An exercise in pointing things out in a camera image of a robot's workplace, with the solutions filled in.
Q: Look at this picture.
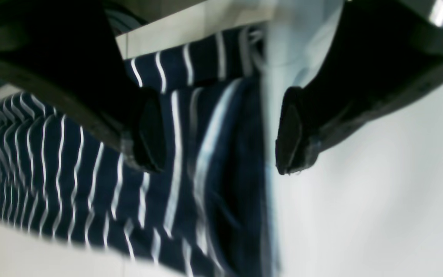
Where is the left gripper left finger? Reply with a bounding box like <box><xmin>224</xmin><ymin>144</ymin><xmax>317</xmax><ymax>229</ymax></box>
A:
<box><xmin>0</xmin><ymin>0</ymin><xmax>167</xmax><ymax>172</ymax></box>

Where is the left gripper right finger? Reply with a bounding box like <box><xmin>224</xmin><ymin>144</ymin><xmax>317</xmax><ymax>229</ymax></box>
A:
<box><xmin>275</xmin><ymin>0</ymin><xmax>443</xmax><ymax>175</ymax></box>

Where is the navy white striped T-shirt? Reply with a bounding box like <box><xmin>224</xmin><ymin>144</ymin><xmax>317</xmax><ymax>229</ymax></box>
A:
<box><xmin>0</xmin><ymin>23</ymin><xmax>272</xmax><ymax>277</ymax></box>

